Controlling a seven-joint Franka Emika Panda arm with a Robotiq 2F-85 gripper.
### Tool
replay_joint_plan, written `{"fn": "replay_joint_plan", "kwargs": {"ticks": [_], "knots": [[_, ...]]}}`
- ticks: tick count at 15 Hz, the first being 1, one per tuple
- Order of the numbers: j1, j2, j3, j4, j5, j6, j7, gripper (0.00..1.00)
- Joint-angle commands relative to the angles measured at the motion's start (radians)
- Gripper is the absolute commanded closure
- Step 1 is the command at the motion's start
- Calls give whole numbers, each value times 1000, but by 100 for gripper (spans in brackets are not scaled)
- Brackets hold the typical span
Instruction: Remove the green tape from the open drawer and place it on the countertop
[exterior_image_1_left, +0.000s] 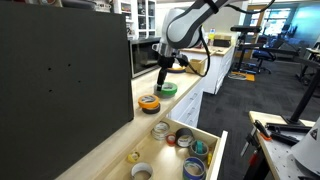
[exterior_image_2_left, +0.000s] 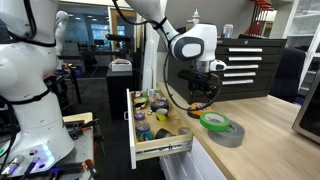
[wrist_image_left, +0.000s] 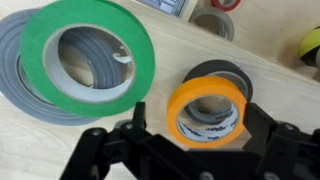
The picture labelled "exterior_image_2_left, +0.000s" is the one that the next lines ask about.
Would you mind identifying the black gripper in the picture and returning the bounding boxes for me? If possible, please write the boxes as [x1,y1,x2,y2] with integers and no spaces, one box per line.
[189,81,214,104]

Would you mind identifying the orange tape roll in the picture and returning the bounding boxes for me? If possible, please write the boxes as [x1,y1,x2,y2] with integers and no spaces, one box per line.
[189,102,214,117]

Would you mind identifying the clear tape roll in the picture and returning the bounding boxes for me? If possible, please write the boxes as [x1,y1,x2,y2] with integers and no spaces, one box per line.
[177,126,193,136]

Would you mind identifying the yellow white tape roll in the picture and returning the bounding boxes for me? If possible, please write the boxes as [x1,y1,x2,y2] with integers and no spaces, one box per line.
[155,107,169,122]

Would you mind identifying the wide black tape roll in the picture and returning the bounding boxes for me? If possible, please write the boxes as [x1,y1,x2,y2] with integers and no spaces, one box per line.
[154,127,173,140]

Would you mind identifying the wooden drawer white front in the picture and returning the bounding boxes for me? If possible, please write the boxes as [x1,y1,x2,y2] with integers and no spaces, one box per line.
[125,87,195,170]

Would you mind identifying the yellow green tape roll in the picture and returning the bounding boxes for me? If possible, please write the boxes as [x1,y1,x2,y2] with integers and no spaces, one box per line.
[133,96,149,108]

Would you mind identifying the purple tape roll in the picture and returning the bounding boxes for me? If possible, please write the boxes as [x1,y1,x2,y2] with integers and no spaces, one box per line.
[133,111,146,121]

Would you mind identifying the grey teal tape roll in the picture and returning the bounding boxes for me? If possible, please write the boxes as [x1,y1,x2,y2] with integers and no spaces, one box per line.
[139,131,155,142]

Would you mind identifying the blue grey tape roll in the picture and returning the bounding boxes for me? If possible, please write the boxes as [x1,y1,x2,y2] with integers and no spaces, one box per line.
[135,121,152,136]

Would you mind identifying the black tool chest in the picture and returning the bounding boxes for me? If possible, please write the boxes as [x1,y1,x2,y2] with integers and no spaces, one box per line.
[167,36,288,104]

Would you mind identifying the white base cabinet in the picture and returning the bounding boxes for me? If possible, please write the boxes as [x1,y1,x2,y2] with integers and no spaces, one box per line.
[159,137,228,180]

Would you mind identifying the white squeeze bottle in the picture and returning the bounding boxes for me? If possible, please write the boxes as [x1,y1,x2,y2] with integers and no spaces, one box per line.
[190,8,202,27]

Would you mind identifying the small black cabinet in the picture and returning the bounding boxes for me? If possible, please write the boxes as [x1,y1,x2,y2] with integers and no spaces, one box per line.
[105,67,135,120]

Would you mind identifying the white box red print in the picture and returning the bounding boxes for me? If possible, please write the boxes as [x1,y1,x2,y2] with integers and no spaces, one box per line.
[110,58,134,72]

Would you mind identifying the black office chair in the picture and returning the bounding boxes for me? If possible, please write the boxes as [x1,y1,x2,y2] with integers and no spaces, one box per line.
[269,47,307,104]

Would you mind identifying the red clamps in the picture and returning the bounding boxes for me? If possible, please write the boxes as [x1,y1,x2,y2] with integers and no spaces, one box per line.
[244,0,275,36]

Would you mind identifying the black microwave oven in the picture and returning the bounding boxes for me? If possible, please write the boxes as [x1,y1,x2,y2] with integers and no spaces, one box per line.
[292,70,320,145]

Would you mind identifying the white shelf unit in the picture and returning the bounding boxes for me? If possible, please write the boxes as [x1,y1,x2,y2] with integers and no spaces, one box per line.
[285,0,320,92]

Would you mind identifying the black hand tools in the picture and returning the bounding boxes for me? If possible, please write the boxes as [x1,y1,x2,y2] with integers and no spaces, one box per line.
[62,117,102,142]

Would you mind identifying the white robot body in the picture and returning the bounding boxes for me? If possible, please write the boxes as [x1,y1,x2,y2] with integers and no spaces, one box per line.
[0,111,101,180]

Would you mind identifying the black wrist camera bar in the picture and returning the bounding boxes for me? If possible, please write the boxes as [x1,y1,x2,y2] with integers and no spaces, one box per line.
[177,68,221,89]

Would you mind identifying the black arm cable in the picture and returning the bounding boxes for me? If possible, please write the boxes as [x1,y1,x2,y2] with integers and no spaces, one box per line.
[162,52,222,113]

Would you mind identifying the dark grey duct tape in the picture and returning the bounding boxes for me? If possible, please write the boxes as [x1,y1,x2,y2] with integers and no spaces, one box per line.
[150,100,170,113]

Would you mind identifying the silver duct tape roll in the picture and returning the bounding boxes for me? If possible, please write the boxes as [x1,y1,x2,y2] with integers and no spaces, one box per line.
[207,119,246,149]

